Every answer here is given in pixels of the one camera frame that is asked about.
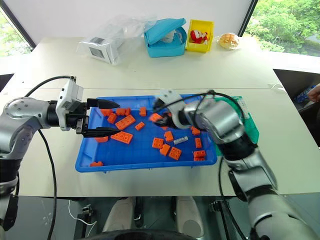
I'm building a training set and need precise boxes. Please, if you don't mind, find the black table clamp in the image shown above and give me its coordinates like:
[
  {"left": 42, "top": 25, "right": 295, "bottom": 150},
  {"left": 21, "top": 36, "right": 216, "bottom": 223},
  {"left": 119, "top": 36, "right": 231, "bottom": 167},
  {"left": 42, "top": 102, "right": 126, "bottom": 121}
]
[
  {"left": 79, "top": 204, "right": 94, "bottom": 221},
  {"left": 208, "top": 199, "right": 227, "bottom": 214}
]

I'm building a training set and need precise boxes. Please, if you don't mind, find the red and white toy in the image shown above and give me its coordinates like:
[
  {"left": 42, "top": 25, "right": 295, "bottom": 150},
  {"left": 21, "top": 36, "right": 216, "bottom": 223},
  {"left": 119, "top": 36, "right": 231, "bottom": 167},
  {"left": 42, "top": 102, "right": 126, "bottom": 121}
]
[{"left": 190, "top": 29, "right": 210, "bottom": 45}]

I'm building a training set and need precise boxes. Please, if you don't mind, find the white cardboard box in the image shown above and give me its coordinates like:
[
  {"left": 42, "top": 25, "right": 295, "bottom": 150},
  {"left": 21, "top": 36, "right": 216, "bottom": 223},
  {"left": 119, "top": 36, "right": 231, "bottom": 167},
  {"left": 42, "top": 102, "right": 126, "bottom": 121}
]
[{"left": 78, "top": 36, "right": 126, "bottom": 65}]

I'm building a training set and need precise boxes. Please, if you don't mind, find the blue plastic bin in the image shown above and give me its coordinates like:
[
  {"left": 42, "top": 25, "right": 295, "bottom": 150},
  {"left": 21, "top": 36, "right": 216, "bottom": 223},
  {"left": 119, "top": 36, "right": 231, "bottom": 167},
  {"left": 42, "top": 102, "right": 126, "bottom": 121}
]
[{"left": 74, "top": 94, "right": 219, "bottom": 174}]

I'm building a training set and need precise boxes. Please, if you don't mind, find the green plastic bin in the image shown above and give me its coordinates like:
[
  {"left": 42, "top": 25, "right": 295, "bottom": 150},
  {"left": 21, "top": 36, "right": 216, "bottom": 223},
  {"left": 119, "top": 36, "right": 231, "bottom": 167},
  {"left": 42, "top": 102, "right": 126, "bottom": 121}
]
[{"left": 212, "top": 95, "right": 260, "bottom": 156}]

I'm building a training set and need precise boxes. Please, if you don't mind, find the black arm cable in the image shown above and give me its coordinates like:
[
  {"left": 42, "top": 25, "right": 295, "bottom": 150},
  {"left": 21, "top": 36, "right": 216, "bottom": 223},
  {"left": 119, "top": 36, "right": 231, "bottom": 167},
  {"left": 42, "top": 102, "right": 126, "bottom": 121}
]
[
  {"left": 152, "top": 90, "right": 251, "bottom": 240},
  {"left": 24, "top": 75, "right": 58, "bottom": 240}
]

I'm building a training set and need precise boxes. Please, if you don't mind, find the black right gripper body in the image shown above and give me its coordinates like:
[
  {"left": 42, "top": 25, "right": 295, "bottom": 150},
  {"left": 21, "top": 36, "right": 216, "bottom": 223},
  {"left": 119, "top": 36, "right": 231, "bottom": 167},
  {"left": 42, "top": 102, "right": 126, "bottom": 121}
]
[{"left": 159, "top": 112, "right": 178, "bottom": 130}]

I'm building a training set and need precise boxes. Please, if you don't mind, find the white crumpled item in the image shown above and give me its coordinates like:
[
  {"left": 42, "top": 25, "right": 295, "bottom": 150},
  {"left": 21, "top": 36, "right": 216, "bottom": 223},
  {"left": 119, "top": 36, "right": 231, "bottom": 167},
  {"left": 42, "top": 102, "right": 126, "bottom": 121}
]
[{"left": 159, "top": 28, "right": 185, "bottom": 45}]

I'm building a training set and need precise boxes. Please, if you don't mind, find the large orange toy brick plate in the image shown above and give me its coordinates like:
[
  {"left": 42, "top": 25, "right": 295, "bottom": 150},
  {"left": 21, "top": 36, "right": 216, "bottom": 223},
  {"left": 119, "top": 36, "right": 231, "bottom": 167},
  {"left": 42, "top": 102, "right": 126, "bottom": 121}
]
[
  {"left": 114, "top": 114, "right": 137, "bottom": 131},
  {"left": 110, "top": 131, "right": 134, "bottom": 145}
]

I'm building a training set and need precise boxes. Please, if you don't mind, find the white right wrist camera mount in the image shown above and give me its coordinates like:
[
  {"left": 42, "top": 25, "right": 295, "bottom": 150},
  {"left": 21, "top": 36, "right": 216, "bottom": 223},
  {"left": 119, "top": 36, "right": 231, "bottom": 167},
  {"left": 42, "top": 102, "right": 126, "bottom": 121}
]
[{"left": 156, "top": 88, "right": 187, "bottom": 130}]

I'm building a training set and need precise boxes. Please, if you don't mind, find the blue printed package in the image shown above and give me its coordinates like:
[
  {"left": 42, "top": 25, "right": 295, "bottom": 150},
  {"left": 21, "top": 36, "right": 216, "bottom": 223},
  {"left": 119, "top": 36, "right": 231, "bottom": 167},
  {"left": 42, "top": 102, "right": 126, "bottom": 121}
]
[{"left": 293, "top": 84, "right": 317, "bottom": 104}]

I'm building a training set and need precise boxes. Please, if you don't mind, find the black window frame post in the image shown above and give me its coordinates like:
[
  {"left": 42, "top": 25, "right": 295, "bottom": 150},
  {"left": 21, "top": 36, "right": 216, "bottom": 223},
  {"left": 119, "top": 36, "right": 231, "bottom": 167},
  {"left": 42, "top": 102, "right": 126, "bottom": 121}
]
[
  {"left": 0, "top": 0, "right": 37, "bottom": 52},
  {"left": 237, "top": 0, "right": 259, "bottom": 37}
]

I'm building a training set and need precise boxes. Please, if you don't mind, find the white box in plastic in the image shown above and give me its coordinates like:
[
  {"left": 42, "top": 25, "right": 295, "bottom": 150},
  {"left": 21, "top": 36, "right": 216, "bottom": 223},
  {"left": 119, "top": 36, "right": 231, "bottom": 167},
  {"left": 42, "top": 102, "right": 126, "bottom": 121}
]
[{"left": 75, "top": 14, "right": 151, "bottom": 67}]

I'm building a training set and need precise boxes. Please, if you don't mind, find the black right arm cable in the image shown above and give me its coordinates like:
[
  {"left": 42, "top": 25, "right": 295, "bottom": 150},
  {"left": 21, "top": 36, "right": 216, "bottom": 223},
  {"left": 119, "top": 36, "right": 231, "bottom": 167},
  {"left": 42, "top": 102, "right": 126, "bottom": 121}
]
[{"left": 152, "top": 90, "right": 251, "bottom": 240}]

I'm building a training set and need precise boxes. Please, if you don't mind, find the thin white cable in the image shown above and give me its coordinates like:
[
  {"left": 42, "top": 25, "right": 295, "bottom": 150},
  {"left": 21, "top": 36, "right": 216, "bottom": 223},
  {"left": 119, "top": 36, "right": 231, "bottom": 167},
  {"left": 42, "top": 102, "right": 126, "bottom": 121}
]
[{"left": 68, "top": 199, "right": 98, "bottom": 238}]

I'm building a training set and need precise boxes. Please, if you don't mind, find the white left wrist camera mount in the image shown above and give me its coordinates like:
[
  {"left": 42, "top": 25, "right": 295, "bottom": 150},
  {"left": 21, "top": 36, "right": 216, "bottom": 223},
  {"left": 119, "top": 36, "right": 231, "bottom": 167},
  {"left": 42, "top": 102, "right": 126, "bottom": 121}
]
[{"left": 55, "top": 76, "right": 85, "bottom": 132}]

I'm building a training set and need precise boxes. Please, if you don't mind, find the yellow plastic bin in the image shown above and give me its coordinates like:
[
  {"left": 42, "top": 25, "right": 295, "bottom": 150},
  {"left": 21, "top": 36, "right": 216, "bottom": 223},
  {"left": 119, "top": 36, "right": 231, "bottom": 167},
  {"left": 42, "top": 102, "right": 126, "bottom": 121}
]
[{"left": 185, "top": 19, "right": 215, "bottom": 53}]

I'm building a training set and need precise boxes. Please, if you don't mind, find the small white brick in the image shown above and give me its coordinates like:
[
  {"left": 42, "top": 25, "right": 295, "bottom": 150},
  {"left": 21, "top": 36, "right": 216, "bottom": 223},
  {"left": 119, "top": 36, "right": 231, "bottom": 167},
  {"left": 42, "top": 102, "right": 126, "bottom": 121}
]
[{"left": 172, "top": 136, "right": 189, "bottom": 146}]

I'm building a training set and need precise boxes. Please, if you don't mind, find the light blue lidded box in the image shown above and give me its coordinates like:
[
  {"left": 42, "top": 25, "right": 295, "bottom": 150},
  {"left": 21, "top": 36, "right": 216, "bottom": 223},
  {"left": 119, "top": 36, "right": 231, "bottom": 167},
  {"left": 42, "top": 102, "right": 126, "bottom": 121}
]
[{"left": 143, "top": 17, "right": 188, "bottom": 59}]

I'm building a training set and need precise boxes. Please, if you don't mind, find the grey left robot leg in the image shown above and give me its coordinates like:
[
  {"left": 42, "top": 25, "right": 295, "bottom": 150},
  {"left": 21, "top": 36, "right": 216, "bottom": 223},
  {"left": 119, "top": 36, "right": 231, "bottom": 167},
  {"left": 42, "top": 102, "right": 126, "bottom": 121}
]
[{"left": 102, "top": 196, "right": 137, "bottom": 234}]

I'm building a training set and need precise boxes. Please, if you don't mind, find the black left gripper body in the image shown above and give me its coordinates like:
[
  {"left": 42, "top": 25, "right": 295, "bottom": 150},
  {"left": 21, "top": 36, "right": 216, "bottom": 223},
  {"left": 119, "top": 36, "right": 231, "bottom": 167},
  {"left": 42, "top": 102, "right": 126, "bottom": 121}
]
[{"left": 65, "top": 101, "right": 90, "bottom": 136}]

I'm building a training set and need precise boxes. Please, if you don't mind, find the bystander person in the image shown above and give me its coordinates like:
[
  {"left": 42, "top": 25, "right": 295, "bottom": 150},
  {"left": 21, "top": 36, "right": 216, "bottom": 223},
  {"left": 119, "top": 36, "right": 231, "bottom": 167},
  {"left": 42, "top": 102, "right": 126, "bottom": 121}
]
[{"left": 307, "top": 84, "right": 320, "bottom": 103}]

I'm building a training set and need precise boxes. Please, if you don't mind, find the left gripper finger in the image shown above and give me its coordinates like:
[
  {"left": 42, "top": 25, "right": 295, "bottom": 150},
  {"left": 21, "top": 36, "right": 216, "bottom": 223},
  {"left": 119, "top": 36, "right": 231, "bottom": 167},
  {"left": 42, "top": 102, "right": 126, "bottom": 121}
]
[
  {"left": 82, "top": 126, "right": 121, "bottom": 139},
  {"left": 86, "top": 98, "right": 120, "bottom": 110}
]

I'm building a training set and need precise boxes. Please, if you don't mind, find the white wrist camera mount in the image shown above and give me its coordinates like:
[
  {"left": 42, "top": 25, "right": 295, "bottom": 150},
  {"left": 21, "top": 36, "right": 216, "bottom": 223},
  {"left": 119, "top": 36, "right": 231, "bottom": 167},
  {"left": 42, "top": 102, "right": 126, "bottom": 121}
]
[
  {"left": 156, "top": 88, "right": 187, "bottom": 130},
  {"left": 55, "top": 76, "right": 85, "bottom": 132}
]

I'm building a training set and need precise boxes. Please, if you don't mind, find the grey robot leg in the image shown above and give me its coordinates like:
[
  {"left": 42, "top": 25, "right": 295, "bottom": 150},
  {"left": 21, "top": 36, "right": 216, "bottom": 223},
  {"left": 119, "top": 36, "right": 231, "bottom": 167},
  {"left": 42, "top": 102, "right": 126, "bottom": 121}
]
[
  {"left": 174, "top": 195, "right": 205, "bottom": 239},
  {"left": 102, "top": 196, "right": 137, "bottom": 234}
]

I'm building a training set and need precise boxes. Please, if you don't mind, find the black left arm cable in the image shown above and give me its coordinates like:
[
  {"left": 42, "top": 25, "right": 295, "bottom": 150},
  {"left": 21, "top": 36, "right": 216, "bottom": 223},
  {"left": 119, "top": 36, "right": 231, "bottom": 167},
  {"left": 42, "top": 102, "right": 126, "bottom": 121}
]
[{"left": 24, "top": 75, "right": 58, "bottom": 240}]

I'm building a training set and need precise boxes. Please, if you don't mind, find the grey right robot leg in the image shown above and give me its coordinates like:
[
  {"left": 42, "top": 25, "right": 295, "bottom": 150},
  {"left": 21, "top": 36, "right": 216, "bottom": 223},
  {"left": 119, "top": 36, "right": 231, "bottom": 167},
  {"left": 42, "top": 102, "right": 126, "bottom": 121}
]
[{"left": 174, "top": 195, "right": 205, "bottom": 239}]

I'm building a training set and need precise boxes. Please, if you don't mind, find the small white string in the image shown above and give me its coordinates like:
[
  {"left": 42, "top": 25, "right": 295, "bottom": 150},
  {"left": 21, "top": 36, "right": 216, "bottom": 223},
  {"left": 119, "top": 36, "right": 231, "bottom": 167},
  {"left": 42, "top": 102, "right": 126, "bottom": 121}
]
[{"left": 268, "top": 83, "right": 285, "bottom": 93}]

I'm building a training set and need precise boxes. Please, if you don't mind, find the wrapped bread roll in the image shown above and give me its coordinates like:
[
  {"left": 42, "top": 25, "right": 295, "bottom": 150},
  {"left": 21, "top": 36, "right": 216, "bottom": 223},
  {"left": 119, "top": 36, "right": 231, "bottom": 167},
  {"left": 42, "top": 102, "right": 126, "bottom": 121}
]
[{"left": 215, "top": 32, "right": 241, "bottom": 51}]

